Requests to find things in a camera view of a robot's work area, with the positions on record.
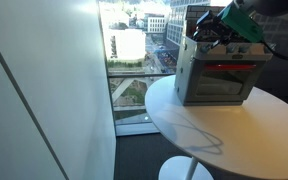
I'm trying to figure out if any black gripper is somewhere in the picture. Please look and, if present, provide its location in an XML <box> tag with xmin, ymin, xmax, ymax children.
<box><xmin>192</xmin><ymin>9</ymin><xmax>233</xmax><ymax>49</ymax></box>

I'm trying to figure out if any blue toy oven knob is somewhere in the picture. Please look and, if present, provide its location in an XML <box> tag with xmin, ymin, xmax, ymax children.
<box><xmin>226</xmin><ymin>44</ymin><xmax>239</xmax><ymax>55</ymax></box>
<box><xmin>199</xmin><ymin>43</ymin><xmax>212</xmax><ymax>54</ymax></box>
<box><xmin>238</xmin><ymin>44</ymin><xmax>252</xmax><ymax>55</ymax></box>

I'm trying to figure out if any grey toy oven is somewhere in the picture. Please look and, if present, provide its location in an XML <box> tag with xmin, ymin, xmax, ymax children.
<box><xmin>173</xmin><ymin>4</ymin><xmax>274</xmax><ymax>107</ymax></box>

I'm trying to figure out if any red oven door handle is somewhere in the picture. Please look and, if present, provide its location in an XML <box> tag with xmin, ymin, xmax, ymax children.
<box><xmin>204</xmin><ymin>63</ymin><xmax>258</xmax><ymax>71</ymax></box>

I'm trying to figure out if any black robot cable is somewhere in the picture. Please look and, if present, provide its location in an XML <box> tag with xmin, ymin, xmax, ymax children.
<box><xmin>259</xmin><ymin>39</ymin><xmax>288</xmax><ymax>63</ymax></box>

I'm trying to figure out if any dark horizontal window rail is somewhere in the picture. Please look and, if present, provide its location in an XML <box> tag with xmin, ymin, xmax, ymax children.
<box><xmin>107</xmin><ymin>72</ymin><xmax>177</xmax><ymax>80</ymax></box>

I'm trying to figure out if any grey window frame post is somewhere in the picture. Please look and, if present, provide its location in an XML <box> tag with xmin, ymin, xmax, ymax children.
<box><xmin>97</xmin><ymin>0</ymin><xmax>119</xmax><ymax>138</ymax></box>

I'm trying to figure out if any white table pedestal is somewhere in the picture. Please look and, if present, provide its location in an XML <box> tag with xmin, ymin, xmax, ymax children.
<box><xmin>158</xmin><ymin>155</ymin><xmax>215</xmax><ymax>180</ymax></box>

